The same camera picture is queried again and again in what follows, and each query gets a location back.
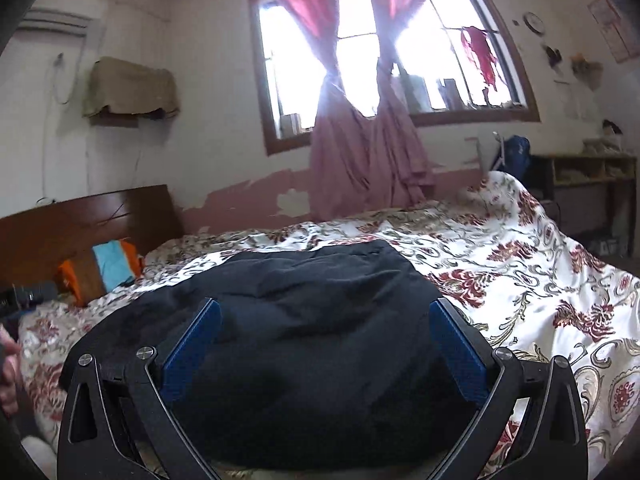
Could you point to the orange blue brown pillow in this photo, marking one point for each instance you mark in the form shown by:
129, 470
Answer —
112, 265

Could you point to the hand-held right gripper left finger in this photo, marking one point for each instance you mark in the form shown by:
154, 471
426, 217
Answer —
192, 350

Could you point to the round wall clock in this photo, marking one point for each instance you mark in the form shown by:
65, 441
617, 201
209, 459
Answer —
534, 22

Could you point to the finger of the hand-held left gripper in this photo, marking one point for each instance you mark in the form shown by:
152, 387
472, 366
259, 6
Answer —
35, 295

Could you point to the red hanging cloth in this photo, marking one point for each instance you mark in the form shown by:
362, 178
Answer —
479, 55

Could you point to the blue backpack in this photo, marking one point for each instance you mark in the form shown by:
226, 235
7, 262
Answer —
515, 155

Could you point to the wooden shelf desk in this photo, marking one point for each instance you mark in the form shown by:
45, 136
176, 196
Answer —
585, 185

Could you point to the wall calendar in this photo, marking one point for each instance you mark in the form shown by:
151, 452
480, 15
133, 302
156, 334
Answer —
612, 27

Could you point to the covered wall shelf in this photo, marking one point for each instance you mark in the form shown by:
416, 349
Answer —
130, 85

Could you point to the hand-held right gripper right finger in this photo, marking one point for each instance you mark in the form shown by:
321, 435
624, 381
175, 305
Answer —
457, 355

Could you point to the wooden framed window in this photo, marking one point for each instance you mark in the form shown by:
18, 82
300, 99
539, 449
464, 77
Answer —
360, 55

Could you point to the pink curtain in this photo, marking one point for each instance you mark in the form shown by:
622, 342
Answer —
340, 160
400, 150

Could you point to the white air conditioner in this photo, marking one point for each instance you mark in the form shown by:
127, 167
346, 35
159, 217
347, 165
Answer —
55, 20

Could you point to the wooden headboard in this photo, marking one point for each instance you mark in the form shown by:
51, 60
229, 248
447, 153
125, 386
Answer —
75, 225

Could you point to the black garment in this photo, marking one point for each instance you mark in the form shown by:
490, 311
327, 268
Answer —
310, 310

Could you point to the floral bedspread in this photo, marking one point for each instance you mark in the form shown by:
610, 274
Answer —
525, 270

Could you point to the dried wall decoration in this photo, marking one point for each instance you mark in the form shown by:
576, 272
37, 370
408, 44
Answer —
587, 70

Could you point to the person's left hand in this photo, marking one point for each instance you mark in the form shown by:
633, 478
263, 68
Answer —
9, 370

